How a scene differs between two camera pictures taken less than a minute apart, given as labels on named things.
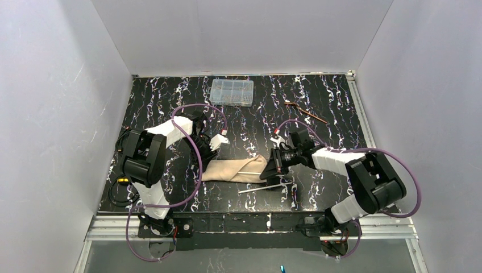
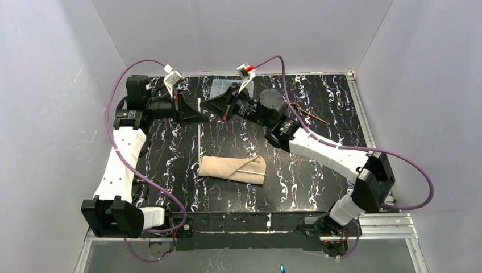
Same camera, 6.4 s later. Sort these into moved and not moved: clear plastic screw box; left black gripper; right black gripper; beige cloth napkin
Moved: left black gripper; right black gripper
Not moved: clear plastic screw box; beige cloth napkin
